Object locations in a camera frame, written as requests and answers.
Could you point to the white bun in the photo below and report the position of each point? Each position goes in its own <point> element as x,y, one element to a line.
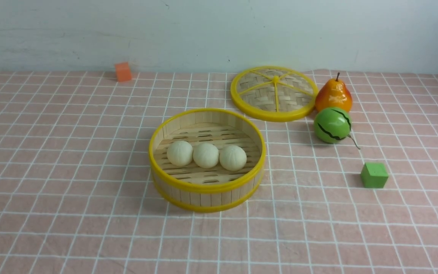
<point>180,153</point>
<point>232,157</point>
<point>206,155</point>

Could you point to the yellow-rimmed woven steamer lid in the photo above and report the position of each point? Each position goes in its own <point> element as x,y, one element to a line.
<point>273,93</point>

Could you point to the yellow-rimmed bamboo steamer tray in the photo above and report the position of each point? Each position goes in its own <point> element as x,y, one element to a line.
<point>214,189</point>

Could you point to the green foam cube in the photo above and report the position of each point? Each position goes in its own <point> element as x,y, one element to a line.
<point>374,175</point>

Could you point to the pink checkered tablecloth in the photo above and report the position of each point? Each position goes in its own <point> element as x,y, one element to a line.
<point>76,194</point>

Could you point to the green toy watermelon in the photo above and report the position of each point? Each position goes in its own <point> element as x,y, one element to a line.
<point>332,125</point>

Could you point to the orange toy pear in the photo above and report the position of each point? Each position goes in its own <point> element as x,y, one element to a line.
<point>334,94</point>

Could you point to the orange foam cube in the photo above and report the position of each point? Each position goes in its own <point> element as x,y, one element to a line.
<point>123,72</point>

